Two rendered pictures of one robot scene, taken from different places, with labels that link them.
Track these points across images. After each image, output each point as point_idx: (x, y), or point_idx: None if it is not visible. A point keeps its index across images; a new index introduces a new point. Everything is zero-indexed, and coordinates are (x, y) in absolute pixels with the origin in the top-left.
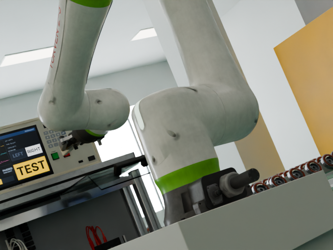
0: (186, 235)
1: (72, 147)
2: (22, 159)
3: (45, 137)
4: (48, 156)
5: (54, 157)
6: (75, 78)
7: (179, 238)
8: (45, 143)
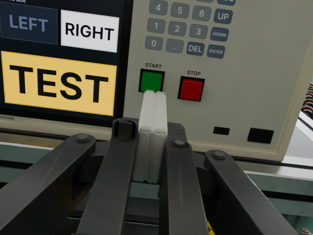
0: None
1: (154, 177)
2: (37, 46)
3: (152, 5)
4: (129, 75)
5: (144, 89)
6: None
7: None
8: (139, 26)
